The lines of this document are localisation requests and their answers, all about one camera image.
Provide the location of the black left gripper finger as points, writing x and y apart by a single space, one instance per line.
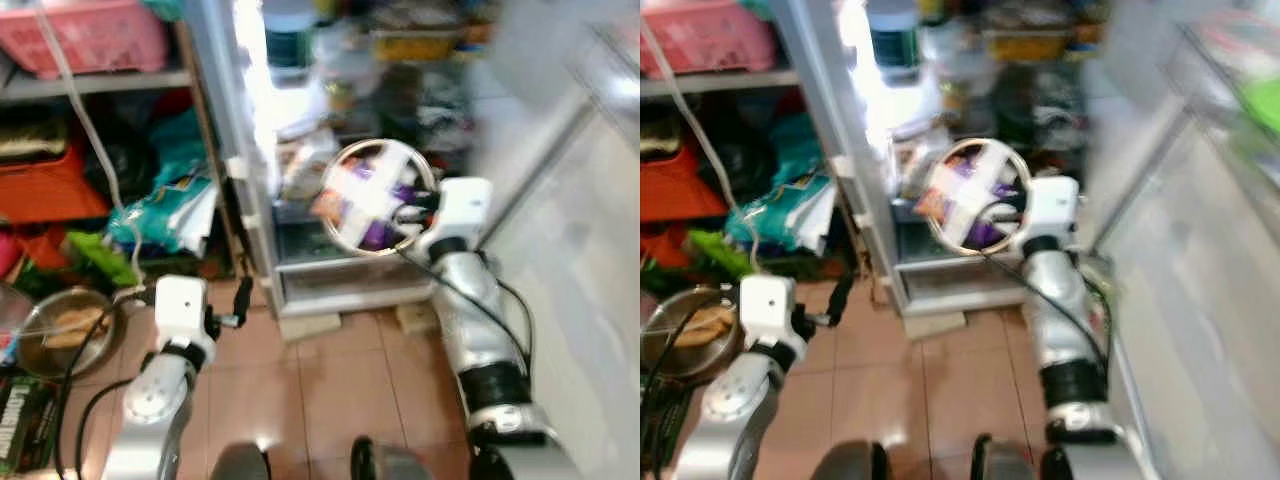
242 298
842 296

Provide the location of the metal bowl of taped snacks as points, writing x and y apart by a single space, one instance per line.
965 195
365 200

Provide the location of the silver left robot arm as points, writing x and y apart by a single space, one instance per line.
150 410
735 410

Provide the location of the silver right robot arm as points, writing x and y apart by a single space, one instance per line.
480 330
1075 340

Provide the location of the white fridge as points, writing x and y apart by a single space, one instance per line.
300 285
925 285

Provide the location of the white fridge door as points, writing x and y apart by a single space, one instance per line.
1190 280
580 250

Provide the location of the wooden block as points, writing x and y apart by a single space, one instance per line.
310 327

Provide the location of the bright green packet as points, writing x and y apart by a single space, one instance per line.
720 252
100 258

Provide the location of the teal printed bag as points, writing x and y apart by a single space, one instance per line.
790 200
165 200

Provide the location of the metal pot with glass lid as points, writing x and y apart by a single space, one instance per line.
690 335
65 335

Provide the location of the grey robot left leg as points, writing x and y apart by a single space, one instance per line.
850 460
240 462

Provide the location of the grey robot leg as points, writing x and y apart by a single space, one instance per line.
850 460
390 462
240 462
1005 460

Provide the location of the yellow food container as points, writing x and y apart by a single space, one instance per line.
1025 45
415 45

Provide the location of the orange plastic crate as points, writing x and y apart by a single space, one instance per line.
45 190
675 190

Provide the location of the dark green printed box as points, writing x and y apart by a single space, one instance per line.
650 430
22 425

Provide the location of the dark green jar white lid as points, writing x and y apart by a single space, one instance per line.
893 45
290 45

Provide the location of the grey robot right leg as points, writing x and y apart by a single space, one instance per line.
1005 460
390 462

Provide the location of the grey storage shelf rack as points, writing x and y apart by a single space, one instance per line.
100 82
700 85

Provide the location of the light green packet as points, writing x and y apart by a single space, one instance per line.
1262 105

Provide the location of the pink plastic basket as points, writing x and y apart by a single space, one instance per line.
710 35
90 35

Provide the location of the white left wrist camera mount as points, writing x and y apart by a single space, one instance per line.
181 308
768 306

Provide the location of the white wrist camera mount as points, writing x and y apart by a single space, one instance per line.
181 308
467 208
768 306
1053 205

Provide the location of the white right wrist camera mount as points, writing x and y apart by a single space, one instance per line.
1053 205
467 208

